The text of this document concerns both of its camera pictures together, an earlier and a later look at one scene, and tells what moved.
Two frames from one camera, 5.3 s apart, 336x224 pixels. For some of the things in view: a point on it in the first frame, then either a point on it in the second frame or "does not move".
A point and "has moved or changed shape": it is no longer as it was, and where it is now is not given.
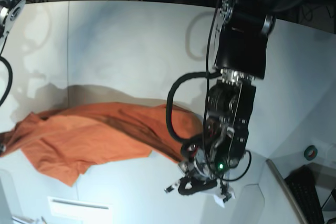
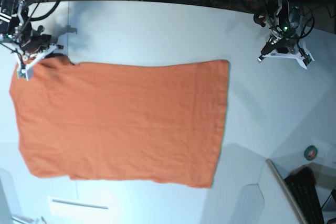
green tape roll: (310, 152) does not move
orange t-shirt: (59, 145) has moved or changed shape
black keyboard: (301, 183) does not move
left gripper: (221, 148) -> (283, 39)
